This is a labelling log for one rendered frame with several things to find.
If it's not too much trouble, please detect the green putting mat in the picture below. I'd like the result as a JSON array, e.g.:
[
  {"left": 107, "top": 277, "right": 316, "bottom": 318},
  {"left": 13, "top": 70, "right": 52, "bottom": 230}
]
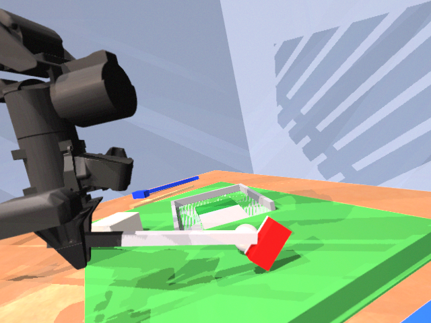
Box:
[{"left": 84, "top": 182, "right": 431, "bottom": 323}]

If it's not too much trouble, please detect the white rectangular block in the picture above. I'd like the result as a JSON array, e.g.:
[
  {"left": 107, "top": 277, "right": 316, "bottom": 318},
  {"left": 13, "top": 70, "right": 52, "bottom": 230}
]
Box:
[{"left": 92, "top": 212, "right": 143, "bottom": 231}]

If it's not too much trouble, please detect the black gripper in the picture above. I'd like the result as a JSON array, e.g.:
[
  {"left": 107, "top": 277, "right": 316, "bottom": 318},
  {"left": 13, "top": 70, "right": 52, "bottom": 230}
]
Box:
[{"left": 0, "top": 131, "right": 108, "bottom": 270}]

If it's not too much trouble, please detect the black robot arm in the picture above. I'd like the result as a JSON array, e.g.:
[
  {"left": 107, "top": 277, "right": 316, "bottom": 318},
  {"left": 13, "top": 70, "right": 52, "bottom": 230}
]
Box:
[{"left": 0, "top": 9, "right": 137, "bottom": 192}]

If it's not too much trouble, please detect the white golf ball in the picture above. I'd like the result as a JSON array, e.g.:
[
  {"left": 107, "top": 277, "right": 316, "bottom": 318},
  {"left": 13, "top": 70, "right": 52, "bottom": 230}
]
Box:
[{"left": 235, "top": 224, "right": 258, "bottom": 252}]

